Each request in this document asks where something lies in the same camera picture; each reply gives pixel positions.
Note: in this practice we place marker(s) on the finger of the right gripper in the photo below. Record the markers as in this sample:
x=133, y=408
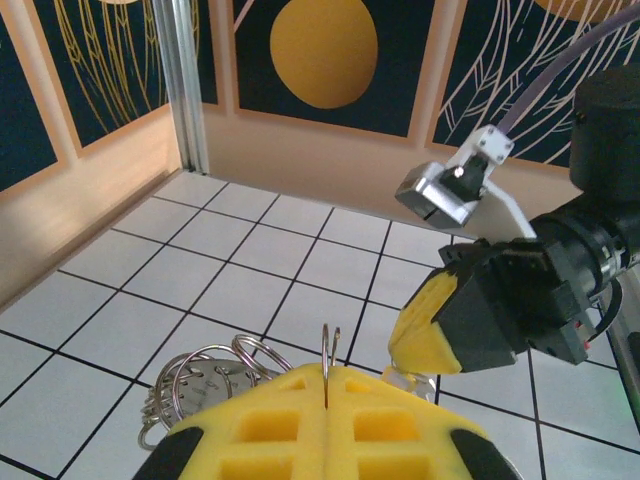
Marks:
x=480, y=325
x=425, y=290

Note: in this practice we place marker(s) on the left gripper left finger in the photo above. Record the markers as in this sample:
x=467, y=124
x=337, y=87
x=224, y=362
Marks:
x=215, y=430

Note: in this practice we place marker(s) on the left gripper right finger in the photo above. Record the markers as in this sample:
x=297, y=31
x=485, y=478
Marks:
x=432, y=425

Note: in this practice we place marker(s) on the yellow headed key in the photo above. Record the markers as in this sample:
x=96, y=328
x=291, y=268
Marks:
x=400, y=378

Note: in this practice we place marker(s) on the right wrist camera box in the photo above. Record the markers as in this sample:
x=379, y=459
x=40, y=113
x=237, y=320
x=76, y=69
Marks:
x=425, y=192

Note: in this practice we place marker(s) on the white right camera bracket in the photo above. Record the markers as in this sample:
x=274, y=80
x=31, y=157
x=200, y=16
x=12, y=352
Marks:
x=500, y=215

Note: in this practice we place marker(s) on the aluminium frame post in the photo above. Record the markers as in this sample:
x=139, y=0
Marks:
x=180, y=85

